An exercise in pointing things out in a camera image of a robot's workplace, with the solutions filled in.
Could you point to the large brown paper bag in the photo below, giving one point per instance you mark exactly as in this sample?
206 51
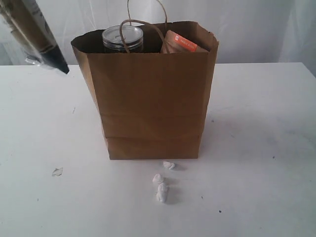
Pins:
152 105

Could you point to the brown kraft pouch orange label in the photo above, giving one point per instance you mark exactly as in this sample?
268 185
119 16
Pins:
176 44

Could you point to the spaghetti packet dark blue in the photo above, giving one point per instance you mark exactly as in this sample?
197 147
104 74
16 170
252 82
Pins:
27 24

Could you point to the clear plastic scrap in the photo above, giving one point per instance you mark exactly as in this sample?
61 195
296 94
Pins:
57 172

